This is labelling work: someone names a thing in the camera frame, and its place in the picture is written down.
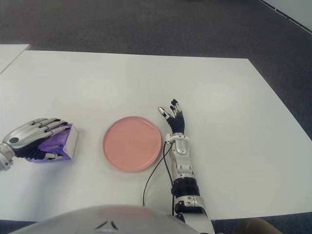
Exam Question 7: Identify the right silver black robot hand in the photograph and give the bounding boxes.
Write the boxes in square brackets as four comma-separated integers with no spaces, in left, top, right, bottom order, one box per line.
[157,98,186,134]

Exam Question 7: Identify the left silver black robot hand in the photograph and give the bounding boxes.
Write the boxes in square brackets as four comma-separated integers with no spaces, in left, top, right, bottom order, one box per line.
[1,117,70,161]

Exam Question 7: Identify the purple tissue paper pack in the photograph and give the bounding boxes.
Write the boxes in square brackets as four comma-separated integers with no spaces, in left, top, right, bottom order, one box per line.
[26,123,80,163]

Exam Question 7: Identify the pink round plate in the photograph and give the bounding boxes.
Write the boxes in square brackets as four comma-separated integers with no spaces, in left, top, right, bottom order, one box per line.
[102,116,163,173]

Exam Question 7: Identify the silver robot torso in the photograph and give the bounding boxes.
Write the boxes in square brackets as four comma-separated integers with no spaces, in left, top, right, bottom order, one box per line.
[7,205,230,234]

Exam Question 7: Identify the tan brown rounded object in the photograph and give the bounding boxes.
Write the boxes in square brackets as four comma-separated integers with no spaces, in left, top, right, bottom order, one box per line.
[234,217,281,234]

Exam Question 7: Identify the white panel with dark edge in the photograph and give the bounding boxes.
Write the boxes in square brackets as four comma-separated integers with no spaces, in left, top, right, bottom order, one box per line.
[258,0,312,32]

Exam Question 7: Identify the black right arm cable loop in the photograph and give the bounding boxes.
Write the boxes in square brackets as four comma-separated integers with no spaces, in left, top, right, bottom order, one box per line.
[142,143,171,207]

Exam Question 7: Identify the short black right arm cable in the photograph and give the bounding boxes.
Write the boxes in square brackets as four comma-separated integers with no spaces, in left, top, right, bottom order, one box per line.
[162,143,177,216]

